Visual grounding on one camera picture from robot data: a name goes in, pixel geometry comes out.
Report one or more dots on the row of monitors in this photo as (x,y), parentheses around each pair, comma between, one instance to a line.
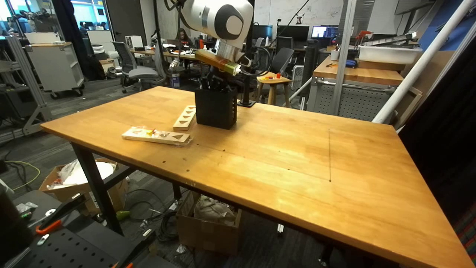
(293,32)

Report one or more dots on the black stand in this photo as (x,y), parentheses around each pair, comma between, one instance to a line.
(246,85)

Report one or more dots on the aluminium post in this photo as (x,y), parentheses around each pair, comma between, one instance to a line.
(344,56)

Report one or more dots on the black perforated cart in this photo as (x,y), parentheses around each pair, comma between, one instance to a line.
(70,245)

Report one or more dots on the white plastic tub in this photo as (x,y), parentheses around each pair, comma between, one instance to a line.
(388,54)

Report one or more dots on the black office chair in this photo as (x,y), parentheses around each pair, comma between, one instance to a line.
(283,59)

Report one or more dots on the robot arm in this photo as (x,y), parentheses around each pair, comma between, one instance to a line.
(219,16)

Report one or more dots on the wooden stool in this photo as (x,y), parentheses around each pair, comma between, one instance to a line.
(273,83)

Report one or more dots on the whiteboard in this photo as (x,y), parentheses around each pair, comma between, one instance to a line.
(316,11)

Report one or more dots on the grey office chair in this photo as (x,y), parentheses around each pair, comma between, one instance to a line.
(132,69)

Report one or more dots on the wooden block with triangle holes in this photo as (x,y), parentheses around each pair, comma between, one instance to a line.
(185,118)
(171,138)

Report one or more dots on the aluminium frame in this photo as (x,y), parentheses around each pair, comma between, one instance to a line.
(28,82)

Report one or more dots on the black square box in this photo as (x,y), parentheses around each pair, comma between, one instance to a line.
(215,109)

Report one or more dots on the person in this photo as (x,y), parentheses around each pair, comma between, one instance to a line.
(183,37)

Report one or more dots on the open cardboard box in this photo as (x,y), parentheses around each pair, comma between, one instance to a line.
(208,232)
(70,191)

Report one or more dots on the wooden workbench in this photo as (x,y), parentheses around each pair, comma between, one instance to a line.
(357,83)

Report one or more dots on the white pole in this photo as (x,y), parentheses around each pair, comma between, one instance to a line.
(420,65)

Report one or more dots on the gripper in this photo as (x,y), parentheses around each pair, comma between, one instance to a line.
(215,81)

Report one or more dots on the white wheeled cabinet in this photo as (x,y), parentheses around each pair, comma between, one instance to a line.
(55,67)

